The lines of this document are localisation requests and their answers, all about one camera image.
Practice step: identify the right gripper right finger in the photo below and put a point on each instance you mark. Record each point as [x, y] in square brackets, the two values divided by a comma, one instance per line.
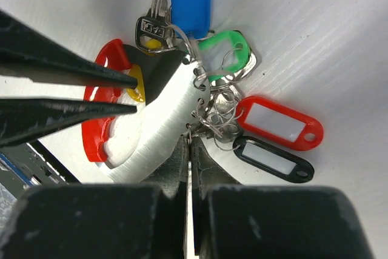
[231, 220]

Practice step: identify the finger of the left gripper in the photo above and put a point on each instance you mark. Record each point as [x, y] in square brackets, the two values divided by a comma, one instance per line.
[27, 119]
[25, 53]

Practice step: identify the red handled metal keyring holder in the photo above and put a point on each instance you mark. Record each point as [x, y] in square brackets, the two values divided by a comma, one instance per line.
[129, 147]

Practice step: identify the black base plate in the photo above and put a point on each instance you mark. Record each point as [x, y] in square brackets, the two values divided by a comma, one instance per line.
[37, 163]

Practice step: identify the bunch of tagged keys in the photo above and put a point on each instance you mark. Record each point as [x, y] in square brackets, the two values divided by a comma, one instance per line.
[176, 34]

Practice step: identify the key with black tag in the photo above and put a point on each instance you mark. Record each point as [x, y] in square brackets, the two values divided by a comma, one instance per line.
[273, 160]

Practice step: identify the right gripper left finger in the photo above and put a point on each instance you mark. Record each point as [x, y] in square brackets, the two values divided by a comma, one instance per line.
[131, 220]

